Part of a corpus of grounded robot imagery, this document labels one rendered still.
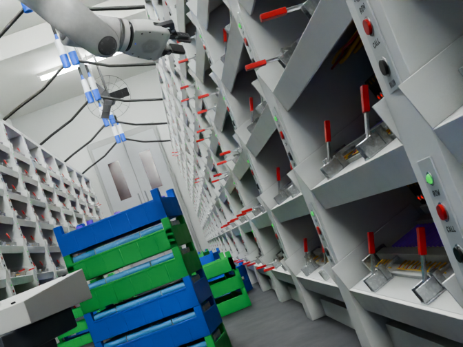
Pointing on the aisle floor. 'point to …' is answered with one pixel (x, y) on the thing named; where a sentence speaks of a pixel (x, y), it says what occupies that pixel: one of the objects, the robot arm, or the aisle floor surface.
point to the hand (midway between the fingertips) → (180, 43)
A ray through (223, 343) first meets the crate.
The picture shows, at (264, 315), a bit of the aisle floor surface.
